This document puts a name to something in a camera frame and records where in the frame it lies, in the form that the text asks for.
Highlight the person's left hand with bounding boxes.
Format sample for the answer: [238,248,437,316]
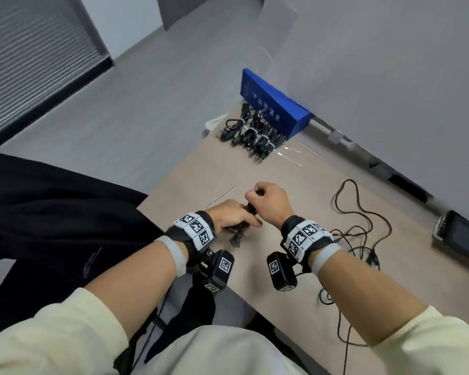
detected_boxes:
[209,198,263,235]

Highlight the person's right hand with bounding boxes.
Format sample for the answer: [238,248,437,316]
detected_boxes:
[244,181,296,231]

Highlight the white zip ties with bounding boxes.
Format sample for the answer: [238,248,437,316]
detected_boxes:
[266,141,302,167]
[204,187,235,210]

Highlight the black charger cable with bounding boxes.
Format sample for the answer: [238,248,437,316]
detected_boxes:
[223,191,266,248]

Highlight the thick black power cable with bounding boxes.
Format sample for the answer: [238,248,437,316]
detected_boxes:
[234,103,260,151]

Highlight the pile of black cables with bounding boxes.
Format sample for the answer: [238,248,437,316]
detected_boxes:
[318,179,393,348]

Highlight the person's right forearm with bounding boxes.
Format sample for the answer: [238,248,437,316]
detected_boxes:
[318,249,469,375]

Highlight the person's left forearm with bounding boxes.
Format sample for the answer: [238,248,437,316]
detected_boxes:
[0,242,188,375]

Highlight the person's cream sweater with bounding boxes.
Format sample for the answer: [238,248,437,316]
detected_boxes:
[131,326,310,375]

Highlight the light wooden table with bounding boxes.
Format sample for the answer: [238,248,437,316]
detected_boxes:
[137,101,469,375]

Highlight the grey left wristband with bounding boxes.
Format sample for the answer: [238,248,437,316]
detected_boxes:
[154,235,188,278]

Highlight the grey wristband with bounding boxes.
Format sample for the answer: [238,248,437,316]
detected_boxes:
[311,244,343,277]
[154,235,188,278]

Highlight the grey right wristband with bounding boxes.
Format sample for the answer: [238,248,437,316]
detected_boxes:
[311,244,343,277]

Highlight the black office chair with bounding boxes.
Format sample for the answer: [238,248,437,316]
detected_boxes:
[113,269,329,375]

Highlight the blue triangular box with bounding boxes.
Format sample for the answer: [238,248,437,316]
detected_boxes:
[240,68,313,140]

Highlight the small black screen device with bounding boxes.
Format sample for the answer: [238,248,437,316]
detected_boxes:
[431,209,469,262]

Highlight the grey door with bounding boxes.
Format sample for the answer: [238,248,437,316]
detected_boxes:
[156,0,216,32]

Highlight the grey window blinds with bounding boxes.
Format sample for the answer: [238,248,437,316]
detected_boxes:
[0,0,114,147]

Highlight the left wrist marker strap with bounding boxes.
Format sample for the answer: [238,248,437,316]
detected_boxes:
[165,210,218,266]

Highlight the wrist marker strap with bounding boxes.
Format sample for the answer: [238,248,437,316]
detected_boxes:
[280,215,334,273]
[165,210,218,266]

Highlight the right wrist marker strap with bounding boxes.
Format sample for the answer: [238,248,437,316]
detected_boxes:
[280,215,334,273]

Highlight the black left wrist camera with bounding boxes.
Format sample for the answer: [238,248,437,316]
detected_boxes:
[201,249,235,293]

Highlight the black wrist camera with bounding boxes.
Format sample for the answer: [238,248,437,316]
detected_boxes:
[266,252,298,292]
[201,249,235,293]

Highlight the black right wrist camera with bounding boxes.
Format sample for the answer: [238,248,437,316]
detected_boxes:
[266,252,298,292]

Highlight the black left camera cable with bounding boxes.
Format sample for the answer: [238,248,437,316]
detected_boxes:
[129,292,169,375]

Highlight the black camera cable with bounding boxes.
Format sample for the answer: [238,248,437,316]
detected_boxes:
[129,292,169,375]
[342,323,370,375]

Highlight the black right camera cable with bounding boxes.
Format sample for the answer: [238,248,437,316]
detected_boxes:
[342,323,370,375]

